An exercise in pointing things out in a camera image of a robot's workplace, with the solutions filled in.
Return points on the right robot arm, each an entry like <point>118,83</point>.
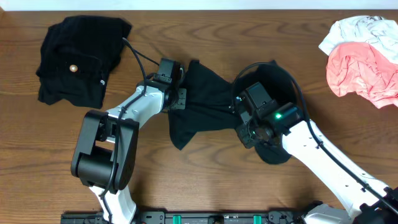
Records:
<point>365,199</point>

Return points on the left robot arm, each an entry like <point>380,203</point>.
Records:
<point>105,152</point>

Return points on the black t-shirt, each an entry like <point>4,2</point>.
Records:
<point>209,103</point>

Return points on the folded black pants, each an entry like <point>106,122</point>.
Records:
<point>77,57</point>

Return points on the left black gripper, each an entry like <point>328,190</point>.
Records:
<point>182,96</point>

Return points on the white printed t-shirt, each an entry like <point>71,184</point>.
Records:
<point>377,31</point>

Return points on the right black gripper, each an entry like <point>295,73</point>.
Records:
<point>249,140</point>

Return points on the coral pink t-shirt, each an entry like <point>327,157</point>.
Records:
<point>357,67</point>

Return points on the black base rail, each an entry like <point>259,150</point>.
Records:
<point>165,217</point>

